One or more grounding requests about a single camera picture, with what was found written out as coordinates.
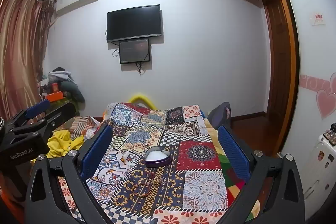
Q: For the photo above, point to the pile of clothes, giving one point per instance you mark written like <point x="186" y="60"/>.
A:
<point x="71" y="87"/>

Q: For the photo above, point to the purple heart-shaped tin box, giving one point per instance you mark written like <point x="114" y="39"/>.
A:
<point x="158" y="157"/>

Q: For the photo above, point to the large pink heart sticker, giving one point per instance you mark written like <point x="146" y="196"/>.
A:
<point x="325" y="102"/>

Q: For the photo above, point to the striped orange cloth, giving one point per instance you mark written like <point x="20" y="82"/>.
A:
<point x="84" y="125"/>

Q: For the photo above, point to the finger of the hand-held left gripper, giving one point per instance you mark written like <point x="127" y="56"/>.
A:
<point x="59" y="114"/>
<point x="38" y="108"/>

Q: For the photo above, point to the white sliding wardrobe door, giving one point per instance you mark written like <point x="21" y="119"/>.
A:
<point x="312" y="56"/>

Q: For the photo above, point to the small red box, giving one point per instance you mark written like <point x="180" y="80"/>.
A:
<point x="55" y="87"/>

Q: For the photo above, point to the small paper wall note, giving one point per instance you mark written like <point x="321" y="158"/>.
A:
<point x="318" y="18"/>

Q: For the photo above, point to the dark grey bag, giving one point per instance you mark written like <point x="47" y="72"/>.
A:
<point x="219" y="113"/>

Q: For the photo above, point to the orange box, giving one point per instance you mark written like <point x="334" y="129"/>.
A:
<point x="53" y="96"/>

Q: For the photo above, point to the striped brown curtain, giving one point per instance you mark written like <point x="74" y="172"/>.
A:
<point x="19" y="50"/>

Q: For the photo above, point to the yellow foam tube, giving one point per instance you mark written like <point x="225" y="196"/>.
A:
<point x="143" y="98"/>

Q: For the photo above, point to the patchwork printed blanket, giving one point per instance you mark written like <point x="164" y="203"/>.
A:
<point x="199" y="187"/>

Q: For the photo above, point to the yellow cloth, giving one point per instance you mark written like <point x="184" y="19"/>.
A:
<point x="63" y="141"/>

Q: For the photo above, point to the small black wall monitor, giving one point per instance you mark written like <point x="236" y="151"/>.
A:
<point x="134" y="51"/>

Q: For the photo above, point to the brown wooden door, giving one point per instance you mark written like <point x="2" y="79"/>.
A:
<point x="278" y="69"/>

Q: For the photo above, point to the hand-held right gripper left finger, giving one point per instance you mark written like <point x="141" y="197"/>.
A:
<point x="97" y="151"/>

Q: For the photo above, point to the black wall television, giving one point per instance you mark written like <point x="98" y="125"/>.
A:
<point x="134" y="23"/>

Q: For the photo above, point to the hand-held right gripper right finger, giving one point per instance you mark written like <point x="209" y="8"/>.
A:
<point x="232" y="153"/>

